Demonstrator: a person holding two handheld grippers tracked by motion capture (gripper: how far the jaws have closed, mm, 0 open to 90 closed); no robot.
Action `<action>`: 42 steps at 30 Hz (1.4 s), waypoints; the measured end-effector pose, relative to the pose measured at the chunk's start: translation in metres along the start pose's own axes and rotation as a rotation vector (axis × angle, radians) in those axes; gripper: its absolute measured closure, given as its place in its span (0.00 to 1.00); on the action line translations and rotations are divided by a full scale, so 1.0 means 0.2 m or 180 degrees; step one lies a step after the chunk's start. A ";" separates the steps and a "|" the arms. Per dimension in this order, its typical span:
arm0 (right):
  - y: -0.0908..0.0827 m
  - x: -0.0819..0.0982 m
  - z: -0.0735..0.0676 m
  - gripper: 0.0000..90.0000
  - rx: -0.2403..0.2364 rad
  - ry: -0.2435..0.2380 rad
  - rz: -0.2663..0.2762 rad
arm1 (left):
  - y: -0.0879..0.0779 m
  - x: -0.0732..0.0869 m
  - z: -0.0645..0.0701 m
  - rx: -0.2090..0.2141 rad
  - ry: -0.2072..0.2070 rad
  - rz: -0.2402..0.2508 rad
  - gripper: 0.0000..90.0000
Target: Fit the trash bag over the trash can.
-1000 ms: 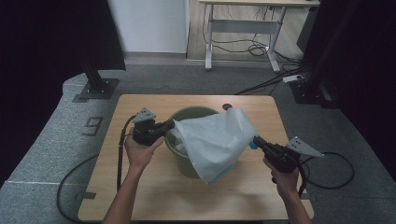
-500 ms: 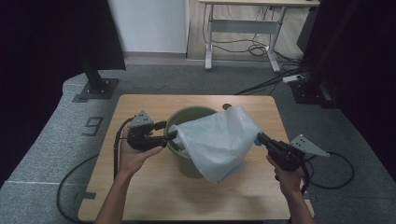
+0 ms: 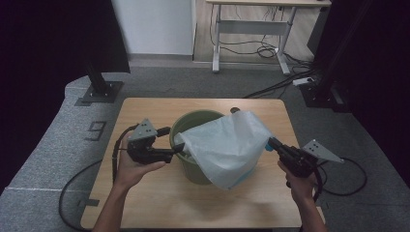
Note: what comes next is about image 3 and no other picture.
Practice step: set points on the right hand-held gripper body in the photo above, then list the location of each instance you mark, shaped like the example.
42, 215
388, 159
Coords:
298, 161

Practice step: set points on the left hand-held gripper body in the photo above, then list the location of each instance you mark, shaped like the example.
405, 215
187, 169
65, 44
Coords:
145, 156

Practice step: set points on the green plastic trash bin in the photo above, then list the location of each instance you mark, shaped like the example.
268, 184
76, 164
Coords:
193, 174

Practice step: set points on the white plastic bag blue edge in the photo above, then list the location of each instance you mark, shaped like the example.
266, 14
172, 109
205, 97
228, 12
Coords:
225, 148

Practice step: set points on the person's left hand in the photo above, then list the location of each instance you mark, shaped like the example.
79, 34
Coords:
132, 172

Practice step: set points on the person's right hand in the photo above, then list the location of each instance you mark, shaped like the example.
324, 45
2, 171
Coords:
301, 188

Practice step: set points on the white power strip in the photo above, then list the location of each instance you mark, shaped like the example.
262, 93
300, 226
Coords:
303, 81

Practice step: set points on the white-framed desk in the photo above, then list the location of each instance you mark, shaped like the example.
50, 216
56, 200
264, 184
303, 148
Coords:
251, 27

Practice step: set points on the black curtain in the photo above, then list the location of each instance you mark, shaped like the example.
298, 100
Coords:
48, 64
380, 64

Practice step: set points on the black stand with base plate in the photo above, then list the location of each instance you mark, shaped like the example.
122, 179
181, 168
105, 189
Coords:
322, 93
101, 90

